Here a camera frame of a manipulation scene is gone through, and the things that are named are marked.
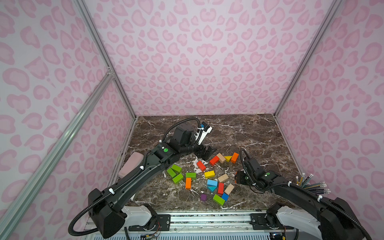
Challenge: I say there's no red block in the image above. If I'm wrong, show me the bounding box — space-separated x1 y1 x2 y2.
218 183 224 196
209 156 220 166
197 161 206 172

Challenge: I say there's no tan block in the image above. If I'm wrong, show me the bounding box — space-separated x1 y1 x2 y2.
218 174 229 183
224 184 235 195
217 153 227 163

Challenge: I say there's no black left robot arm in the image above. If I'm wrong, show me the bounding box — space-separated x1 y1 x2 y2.
68 117 216 239

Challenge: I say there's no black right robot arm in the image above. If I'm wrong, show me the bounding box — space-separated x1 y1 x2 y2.
235 149 371 240

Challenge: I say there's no yellow rectangular block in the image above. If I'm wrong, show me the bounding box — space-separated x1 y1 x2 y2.
204 171 216 179

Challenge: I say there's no green block centre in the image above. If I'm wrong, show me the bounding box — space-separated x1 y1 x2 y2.
186 173 197 180

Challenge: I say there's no green block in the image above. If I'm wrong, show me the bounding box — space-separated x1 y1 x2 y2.
186 173 197 180
213 195 226 206
167 168 177 179
173 174 184 184
171 164 182 174

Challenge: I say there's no light blue block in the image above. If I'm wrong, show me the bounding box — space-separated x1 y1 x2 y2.
207 179 218 187

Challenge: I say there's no green block upper left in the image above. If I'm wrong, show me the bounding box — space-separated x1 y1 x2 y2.
171 164 182 174

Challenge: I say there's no blue small block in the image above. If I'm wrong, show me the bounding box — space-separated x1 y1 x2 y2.
221 194 229 201

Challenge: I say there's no teal triangle block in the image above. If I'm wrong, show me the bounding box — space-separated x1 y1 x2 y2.
207 186 217 193

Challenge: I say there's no green block lower left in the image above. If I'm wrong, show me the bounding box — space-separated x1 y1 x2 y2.
173 174 184 184

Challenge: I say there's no green block far left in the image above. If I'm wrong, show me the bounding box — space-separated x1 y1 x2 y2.
167 168 177 179

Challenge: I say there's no green block bottom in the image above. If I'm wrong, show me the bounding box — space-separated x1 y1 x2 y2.
213 195 226 206

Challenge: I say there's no purple small block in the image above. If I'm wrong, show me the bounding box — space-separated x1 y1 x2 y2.
200 194 207 202

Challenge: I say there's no bundle of coloured pencils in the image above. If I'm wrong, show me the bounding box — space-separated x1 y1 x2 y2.
296 173 331 195

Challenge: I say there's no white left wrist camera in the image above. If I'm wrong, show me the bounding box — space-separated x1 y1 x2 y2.
195 122 213 145

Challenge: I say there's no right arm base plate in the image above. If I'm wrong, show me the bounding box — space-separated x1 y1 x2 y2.
250 212 294 231

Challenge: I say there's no aluminium front rail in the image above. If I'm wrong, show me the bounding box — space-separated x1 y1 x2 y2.
80 209 346 240

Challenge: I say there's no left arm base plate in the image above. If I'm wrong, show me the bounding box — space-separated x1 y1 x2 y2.
129 215 171 232

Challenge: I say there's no right corner frame post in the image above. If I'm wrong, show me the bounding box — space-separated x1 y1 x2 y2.
274 0 344 119

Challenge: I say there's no corner frame post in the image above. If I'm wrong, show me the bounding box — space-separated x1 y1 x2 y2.
274 0 344 119
74 0 137 120

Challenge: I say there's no left corner frame post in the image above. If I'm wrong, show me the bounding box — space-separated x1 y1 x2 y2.
74 0 137 120

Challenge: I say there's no aluminium diagonal frame bar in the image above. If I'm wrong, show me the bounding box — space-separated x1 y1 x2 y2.
1 72 115 240

